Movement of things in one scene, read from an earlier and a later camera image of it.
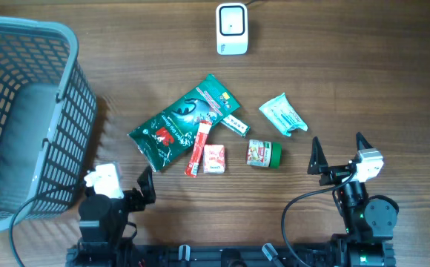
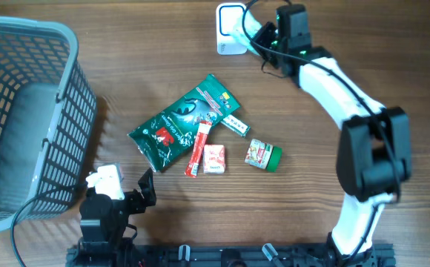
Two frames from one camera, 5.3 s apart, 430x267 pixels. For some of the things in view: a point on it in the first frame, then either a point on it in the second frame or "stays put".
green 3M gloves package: (161, 136) stays put
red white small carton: (213, 159) stays put
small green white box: (236, 124) stays put
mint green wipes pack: (280, 113) -> (240, 27)
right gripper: (319, 165) -> (269, 27)
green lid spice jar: (264, 153) stays put
